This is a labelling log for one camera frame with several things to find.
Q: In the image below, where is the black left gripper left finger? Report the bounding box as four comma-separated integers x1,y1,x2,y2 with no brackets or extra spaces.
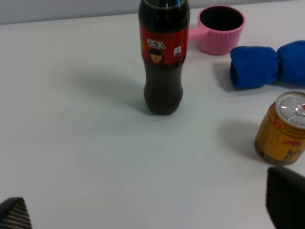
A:
0,197,32,229

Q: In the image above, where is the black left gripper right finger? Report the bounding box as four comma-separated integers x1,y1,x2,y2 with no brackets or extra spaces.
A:
265,167,305,229

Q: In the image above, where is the gold drink can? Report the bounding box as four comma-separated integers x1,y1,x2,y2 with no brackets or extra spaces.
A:
254,92,305,167

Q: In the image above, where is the blue rolled towel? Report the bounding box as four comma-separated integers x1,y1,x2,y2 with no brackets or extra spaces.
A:
230,41,305,90

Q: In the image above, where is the pink toy saucepan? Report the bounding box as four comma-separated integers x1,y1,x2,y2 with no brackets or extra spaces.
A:
188,5,245,55

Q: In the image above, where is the cola bottle with yellow cap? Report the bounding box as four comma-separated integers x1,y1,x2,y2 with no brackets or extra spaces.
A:
138,0,190,115

